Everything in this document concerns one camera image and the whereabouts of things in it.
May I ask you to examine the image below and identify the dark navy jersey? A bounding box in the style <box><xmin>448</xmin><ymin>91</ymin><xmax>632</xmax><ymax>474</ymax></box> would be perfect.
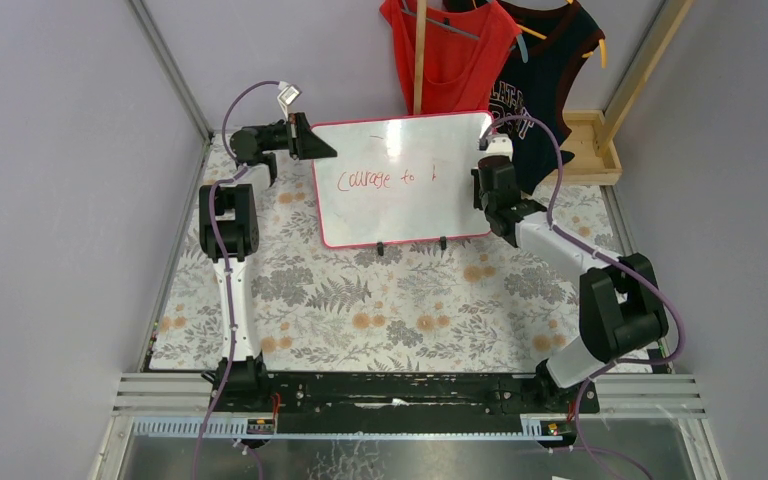
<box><xmin>489</xmin><ymin>1</ymin><xmax>605</xmax><ymax>196</ymax></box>

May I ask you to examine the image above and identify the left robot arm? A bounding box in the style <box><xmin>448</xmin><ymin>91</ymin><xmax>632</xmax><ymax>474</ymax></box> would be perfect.
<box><xmin>198</xmin><ymin>112</ymin><xmax>337</xmax><ymax>399</ymax></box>

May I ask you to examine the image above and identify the white slotted cable duct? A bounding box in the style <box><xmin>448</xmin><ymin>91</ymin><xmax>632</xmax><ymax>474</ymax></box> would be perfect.
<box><xmin>131</xmin><ymin>415</ymin><xmax>564</xmax><ymax>443</ymax></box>

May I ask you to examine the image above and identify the wooden clothes rack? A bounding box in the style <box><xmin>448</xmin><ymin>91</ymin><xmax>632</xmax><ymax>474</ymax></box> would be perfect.
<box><xmin>412</xmin><ymin>0</ymin><xmax>695</xmax><ymax>187</ymax></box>

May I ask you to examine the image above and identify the floral table mat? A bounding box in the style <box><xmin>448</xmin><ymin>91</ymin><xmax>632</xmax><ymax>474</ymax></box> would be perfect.
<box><xmin>148</xmin><ymin>153</ymin><xmax>621</xmax><ymax>372</ymax></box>

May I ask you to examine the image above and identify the red tank top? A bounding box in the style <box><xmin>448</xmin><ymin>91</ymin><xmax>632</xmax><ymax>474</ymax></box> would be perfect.
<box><xmin>379</xmin><ymin>0</ymin><xmax>520</xmax><ymax>115</ymax></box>

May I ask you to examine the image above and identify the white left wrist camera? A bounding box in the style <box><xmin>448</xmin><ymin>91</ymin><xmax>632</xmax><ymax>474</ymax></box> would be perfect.
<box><xmin>276</xmin><ymin>81</ymin><xmax>301</xmax><ymax>119</ymax></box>

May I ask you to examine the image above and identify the pink framed whiteboard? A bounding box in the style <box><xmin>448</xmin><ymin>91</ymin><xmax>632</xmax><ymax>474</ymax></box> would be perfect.
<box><xmin>312</xmin><ymin>111</ymin><xmax>492</xmax><ymax>248</ymax></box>

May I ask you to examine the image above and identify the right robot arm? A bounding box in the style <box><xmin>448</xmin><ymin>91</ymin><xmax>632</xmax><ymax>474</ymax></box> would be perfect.
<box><xmin>472</xmin><ymin>155</ymin><xmax>669</xmax><ymax>395</ymax></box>

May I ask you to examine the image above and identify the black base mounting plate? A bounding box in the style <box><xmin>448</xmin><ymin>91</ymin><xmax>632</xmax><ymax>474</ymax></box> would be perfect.
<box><xmin>214</xmin><ymin>371</ymin><xmax>600</xmax><ymax>436</ymax></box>

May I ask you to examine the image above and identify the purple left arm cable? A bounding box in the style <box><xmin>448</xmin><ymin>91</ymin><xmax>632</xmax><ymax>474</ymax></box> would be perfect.
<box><xmin>190</xmin><ymin>80</ymin><xmax>282</xmax><ymax>480</ymax></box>

